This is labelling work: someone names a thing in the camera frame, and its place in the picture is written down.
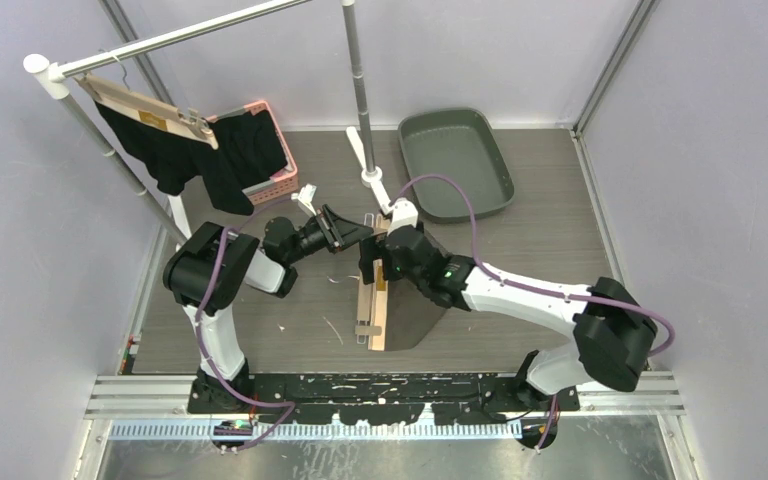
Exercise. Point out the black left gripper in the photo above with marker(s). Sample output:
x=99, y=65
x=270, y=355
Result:
x=338, y=232

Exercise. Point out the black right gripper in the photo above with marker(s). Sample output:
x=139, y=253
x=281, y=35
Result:
x=372, y=248

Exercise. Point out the grey-brown underwear with beige waistband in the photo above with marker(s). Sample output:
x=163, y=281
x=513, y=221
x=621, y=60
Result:
x=410, y=316

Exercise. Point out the beige clip hanger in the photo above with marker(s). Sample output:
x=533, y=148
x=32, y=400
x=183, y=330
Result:
x=120, y=98
x=371, y=316

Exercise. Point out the black underwear with beige waistband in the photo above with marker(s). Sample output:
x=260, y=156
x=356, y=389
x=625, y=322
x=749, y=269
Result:
x=172, y=161

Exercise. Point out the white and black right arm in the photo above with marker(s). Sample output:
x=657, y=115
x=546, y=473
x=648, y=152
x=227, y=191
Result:
x=609, y=336

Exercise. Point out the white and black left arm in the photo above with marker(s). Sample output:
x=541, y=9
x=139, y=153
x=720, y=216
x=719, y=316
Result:
x=208, y=270

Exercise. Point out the pink perforated plastic basket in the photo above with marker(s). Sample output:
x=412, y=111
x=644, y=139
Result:
x=281, y=183

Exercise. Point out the grey-green plastic tub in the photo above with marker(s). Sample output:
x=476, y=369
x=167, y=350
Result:
x=458, y=143

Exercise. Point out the black clothes in basket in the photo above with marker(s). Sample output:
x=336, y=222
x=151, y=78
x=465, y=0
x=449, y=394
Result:
x=251, y=147

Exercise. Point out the white and metal clothes rack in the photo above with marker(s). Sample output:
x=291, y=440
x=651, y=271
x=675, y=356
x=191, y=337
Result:
x=52, y=77

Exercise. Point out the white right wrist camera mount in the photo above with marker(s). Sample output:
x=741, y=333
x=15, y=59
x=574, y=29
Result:
x=403, y=213

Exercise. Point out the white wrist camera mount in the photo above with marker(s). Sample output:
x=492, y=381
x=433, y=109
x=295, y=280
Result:
x=403, y=213
x=303, y=198

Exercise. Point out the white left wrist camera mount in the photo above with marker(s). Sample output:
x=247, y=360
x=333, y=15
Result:
x=303, y=198

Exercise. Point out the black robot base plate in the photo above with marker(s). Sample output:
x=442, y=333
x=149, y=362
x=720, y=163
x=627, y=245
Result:
x=377, y=399

